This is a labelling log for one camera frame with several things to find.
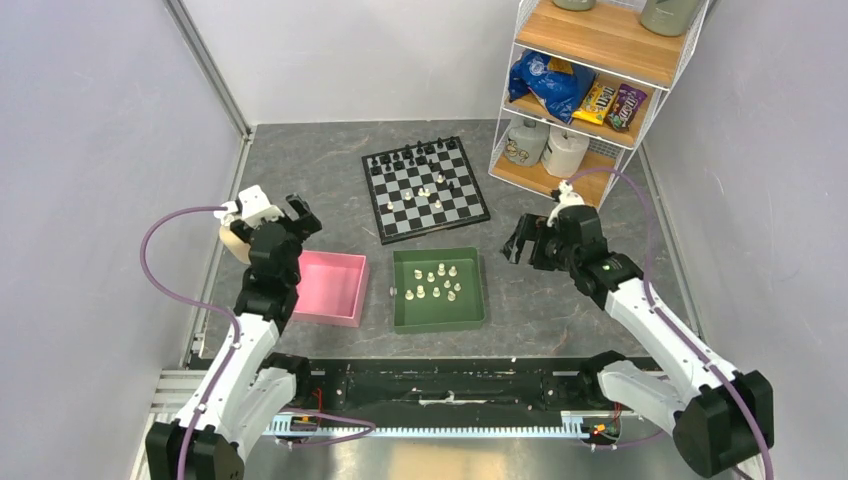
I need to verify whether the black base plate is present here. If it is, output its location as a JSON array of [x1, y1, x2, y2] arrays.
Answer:
[[291, 357, 618, 427]]

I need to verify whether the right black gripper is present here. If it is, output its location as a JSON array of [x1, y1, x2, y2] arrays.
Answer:
[[499, 212, 579, 273]]

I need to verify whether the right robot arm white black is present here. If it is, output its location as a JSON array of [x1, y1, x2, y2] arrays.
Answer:
[[502, 205, 774, 478]]

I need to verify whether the pink plastic tray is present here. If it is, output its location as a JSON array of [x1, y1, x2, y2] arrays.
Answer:
[[291, 250, 369, 328]]

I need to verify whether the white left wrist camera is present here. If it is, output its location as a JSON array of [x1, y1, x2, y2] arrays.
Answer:
[[213, 185, 285, 228]]

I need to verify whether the grey green bottle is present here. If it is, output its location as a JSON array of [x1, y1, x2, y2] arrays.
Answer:
[[639, 0, 702, 37]]

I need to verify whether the beige pump bottle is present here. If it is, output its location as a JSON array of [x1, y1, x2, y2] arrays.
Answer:
[[218, 221, 253, 265]]

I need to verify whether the white paper roll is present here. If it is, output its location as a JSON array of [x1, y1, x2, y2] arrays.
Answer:
[[541, 128, 590, 178]]

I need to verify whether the black white chessboard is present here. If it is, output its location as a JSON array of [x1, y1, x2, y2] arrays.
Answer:
[[360, 136, 491, 245]]

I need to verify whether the aluminium corner rail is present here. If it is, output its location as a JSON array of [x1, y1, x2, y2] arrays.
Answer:
[[163, 0, 253, 139]]

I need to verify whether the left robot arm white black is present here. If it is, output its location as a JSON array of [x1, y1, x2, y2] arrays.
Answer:
[[145, 187, 322, 479]]

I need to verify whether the blue snack bag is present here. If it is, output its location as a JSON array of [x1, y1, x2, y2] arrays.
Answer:
[[507, 50, 596, 123]]

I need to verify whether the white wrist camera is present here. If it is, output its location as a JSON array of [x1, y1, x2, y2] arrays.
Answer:
[[550, 179, 585, 217], [213, 185, 285, 228]]

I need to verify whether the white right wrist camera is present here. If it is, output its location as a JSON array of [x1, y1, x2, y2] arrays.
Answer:
[[550, 179, 585, 217]]

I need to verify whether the yellow candy bag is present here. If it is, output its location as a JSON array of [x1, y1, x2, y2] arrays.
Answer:
[[572, 81, 618, 125]]

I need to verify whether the brown candy bag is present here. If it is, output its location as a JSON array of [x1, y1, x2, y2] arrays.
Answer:
[[604, 83, 648, 132]]

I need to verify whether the green plastic tray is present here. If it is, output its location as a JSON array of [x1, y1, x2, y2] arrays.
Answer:
[[392, 247, 486, 334]]

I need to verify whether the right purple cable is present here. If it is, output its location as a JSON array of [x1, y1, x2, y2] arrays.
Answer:
[[569, 166, 776, 480]]

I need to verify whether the white wire wooden shelf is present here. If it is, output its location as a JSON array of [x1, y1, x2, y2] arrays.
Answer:
[[489, 1, 709, 206]]

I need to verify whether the white jug with label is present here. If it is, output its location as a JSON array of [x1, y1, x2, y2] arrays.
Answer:
[[504, 118, 549, 167]]

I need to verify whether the grey cable duct strip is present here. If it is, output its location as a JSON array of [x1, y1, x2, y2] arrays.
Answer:
[[262, 412, 616, 442]]

